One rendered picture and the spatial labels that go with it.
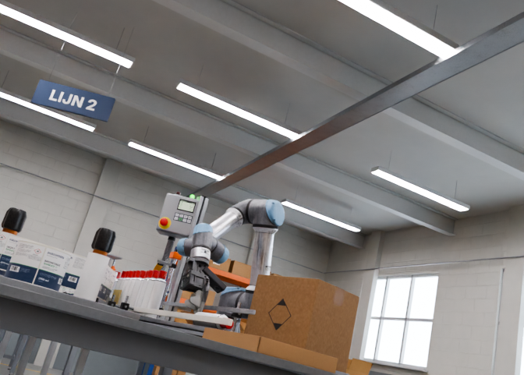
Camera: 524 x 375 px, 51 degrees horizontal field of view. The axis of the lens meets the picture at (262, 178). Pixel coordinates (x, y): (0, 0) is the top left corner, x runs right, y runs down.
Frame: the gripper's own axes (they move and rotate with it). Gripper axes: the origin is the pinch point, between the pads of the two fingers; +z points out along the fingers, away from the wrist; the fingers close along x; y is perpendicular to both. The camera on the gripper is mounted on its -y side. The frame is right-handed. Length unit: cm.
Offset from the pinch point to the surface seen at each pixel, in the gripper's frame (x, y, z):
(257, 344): 56, 13, 28
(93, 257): -35, 31, -26
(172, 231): -43, -5, -55
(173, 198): -40, -2, -71
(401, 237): -383, -606, -419
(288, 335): 24.6, -21.3, 9.3
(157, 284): -35.3, 1.7, -23.4
